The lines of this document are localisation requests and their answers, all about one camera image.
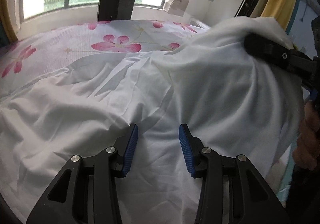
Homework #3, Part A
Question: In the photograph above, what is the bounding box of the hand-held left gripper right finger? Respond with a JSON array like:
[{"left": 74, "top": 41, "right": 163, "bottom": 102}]
[{"left": 179, "top": 123, "right": 292, "bottom": 224}]

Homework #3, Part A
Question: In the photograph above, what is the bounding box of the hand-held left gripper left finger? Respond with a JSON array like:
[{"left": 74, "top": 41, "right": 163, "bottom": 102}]
[{"left": 26, "top": 123, "right": 139, "bottom": 224}]

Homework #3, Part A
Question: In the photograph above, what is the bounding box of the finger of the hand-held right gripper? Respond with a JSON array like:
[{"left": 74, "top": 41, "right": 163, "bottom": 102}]
[{"left": 244, "top": 32, "right": 318, "bottom": 82}]

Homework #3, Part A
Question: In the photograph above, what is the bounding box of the white shirt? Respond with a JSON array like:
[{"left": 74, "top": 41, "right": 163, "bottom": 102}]
[{"left": 0, "top": 15, "right": 304, "bottom": 224}]

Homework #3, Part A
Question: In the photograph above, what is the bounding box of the person's right hand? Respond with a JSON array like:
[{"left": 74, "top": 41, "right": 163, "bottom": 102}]
[{"left": 292, "top": 102, "right": 320, "bottom": 171}]

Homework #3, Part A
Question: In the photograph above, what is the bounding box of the cardboard box on balcony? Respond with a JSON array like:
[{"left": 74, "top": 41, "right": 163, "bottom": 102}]
[{"left": 162, "top": 0, "right": 190, "bottom": 13}]

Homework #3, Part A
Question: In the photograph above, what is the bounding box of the floral bed sheet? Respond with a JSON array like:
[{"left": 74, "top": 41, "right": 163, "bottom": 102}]
[{"left": 0, "top": 19, "right": 208, "bottom": 104}]

